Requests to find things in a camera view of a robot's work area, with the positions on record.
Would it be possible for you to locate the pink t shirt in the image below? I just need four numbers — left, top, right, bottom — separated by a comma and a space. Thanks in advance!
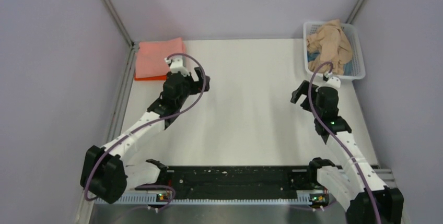
135, 38, 186, 77

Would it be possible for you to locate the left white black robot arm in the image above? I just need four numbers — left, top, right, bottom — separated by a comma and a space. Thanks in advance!
80, 67, 210, 204

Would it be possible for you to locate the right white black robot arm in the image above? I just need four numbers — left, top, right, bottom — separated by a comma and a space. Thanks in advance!
290, 80, 404, 223

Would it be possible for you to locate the folded orange t shirt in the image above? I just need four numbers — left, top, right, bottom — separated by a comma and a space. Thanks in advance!
134, 73, 167, 81

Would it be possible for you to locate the blue garment in basket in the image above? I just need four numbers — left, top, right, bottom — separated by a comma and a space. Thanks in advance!
307, 51, 320, 63

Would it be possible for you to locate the white plastic basket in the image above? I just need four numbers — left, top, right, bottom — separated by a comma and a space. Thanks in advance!
303, 21, 366, 80

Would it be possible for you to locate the beige crumpled t shirt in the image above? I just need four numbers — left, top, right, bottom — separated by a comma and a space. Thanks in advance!
306, 19, 353, 75

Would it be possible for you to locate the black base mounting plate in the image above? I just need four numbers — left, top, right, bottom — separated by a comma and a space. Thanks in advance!
153, 166, 332, 203

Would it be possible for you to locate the right controller board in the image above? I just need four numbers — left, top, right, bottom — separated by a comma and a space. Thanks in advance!
310, 194, 329, 204

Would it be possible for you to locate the controller board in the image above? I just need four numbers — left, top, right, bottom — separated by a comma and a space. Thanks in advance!
156, 192, 172, 203
310, 194, 329, 204

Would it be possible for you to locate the left controller board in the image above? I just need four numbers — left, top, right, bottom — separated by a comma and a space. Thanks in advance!
156, 192, 172, 203

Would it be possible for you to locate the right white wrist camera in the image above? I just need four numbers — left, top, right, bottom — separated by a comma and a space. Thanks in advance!
322, 73, 341, 89

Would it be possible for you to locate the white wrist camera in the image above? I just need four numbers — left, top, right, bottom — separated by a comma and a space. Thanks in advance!
322, 73, 341, 89
165, 57, 190, 77

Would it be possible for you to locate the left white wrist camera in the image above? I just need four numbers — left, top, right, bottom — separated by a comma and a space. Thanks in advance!
165, 57, 190, 77

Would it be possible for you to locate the left aluminium frame rail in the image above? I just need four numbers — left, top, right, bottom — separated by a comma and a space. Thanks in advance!
104, 43, 139, 144

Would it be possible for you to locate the aluminium frame rail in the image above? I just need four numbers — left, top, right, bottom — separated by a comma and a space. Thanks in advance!
83, 169, 399, 206
104, 43, 139, 144

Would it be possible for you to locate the aluminium frame rail front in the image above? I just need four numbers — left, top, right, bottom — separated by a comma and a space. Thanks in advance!
83, 169, 399, 206

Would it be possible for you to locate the left corner aluminium post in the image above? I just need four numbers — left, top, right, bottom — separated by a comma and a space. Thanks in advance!
101, 0, 134, 48

